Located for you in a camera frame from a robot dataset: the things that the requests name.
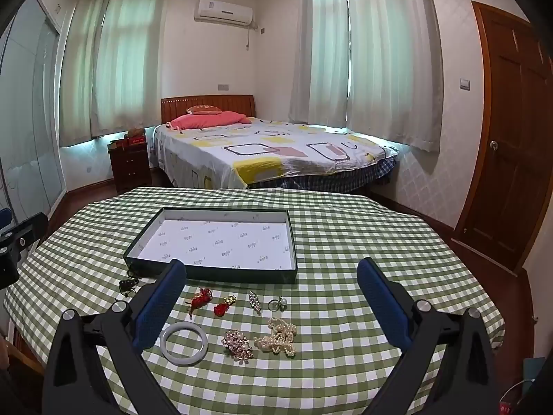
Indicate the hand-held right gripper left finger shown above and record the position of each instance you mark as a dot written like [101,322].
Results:
[160,307]

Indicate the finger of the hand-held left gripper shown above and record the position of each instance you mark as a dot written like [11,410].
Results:
[4,217]
[32,229]

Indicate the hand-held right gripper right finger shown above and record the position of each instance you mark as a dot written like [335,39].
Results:
[384,307]

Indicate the red knot tassel charm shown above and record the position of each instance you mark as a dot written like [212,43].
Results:
[201,300]

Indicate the white jade bangle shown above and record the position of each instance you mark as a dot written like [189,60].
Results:
[183,360]

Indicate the small red gold charm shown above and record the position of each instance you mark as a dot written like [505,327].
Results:
[222,309]

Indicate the green shallow cardboard box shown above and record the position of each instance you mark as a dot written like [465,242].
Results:
[216,242]

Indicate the crystal brooch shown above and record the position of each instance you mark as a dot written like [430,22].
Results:
[254,300]

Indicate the green checked tablecloth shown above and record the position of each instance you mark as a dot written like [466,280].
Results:
[328,242]

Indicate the white sliding wardrobe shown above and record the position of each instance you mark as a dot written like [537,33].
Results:
[30,116]

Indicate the dark wooden nightstand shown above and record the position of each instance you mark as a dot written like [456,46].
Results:
[129,168]

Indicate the red box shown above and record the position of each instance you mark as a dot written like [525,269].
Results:
[135,140]

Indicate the blue plaid bed sheet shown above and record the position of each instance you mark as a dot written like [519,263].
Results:
[337,178]

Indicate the white curtain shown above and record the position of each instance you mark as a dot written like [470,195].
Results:
[129,60]
[319,52]
[77,73]
[393,60]

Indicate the bed with patterned cover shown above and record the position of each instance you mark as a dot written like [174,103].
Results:
[259,147]

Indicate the pink pillow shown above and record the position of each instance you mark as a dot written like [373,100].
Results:
[203,120]

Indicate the metal door knob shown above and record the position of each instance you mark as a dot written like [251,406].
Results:
[494,145]

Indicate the brown wooden door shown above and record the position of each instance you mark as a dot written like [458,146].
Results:
[505,147]

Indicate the small red cushion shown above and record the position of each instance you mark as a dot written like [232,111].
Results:
[203,109]

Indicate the wooden bed headboard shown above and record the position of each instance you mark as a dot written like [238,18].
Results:
[207,100]

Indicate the white air conditioner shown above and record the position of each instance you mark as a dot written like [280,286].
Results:
[223,12]

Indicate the wall light switch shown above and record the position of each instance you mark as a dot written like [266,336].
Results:
[465,84]

